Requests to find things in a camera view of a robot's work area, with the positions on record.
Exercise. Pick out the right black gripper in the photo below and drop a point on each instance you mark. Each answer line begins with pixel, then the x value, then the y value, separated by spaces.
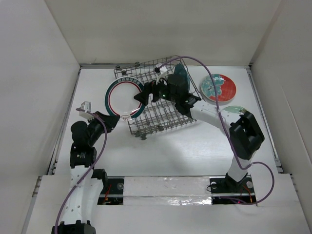
pixel 149 88

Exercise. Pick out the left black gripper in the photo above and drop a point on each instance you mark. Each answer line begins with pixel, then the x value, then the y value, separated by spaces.
pixel 109 121

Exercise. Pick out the white plate with green rim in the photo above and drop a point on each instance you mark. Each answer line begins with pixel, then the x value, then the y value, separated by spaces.
pixel 119 98

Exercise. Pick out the dark teal scalloped plate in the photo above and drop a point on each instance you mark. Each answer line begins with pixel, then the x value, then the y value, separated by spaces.
pixel 180 70

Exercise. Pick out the red and teal floral plate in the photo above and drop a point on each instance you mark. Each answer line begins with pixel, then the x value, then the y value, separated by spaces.
pixel 225 88

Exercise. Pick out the light green floral plate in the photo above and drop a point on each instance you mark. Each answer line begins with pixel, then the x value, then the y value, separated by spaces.
pixel 235 110

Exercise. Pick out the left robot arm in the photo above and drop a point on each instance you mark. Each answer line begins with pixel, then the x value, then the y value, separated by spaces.
pixel 87 182

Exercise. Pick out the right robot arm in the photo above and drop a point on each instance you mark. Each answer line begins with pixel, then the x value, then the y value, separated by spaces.
pixel 242 130

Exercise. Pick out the grey wire dish rack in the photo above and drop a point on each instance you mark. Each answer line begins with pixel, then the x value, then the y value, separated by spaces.
pixel 161 115

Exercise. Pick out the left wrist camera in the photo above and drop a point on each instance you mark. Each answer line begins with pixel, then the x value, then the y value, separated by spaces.
pixel 84 109

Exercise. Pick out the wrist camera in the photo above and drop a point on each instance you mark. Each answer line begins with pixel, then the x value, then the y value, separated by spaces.
pixel 160 69
pixel 84 109

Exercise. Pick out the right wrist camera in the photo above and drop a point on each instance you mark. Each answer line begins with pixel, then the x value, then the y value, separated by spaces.
pixel 160 69

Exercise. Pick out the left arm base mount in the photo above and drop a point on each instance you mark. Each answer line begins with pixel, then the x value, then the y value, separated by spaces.
pixel 112 194

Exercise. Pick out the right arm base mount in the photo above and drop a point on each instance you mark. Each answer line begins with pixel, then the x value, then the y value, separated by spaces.
pixel 222 194

